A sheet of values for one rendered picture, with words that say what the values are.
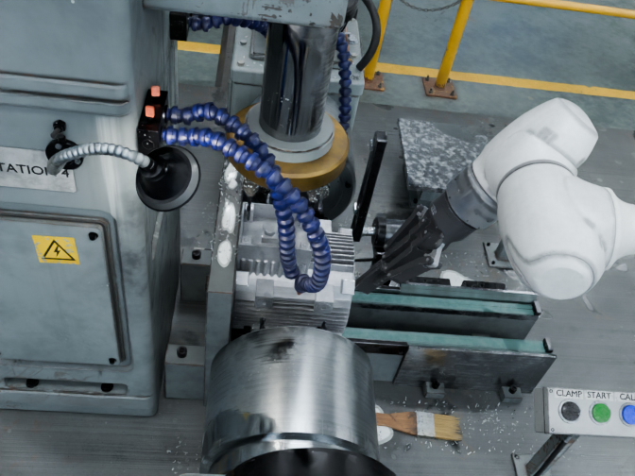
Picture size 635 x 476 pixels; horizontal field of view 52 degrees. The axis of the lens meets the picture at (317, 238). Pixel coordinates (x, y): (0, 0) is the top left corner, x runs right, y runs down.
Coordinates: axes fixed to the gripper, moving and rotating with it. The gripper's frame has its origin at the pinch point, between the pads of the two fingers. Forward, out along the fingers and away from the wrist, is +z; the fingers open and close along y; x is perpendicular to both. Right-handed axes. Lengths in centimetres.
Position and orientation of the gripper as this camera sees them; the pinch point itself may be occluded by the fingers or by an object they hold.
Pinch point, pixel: (374, 277)
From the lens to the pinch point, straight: 110.0
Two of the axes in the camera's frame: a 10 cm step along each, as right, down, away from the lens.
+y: 0.2, 7.3, -6.9
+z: -6.1, 5.5, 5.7
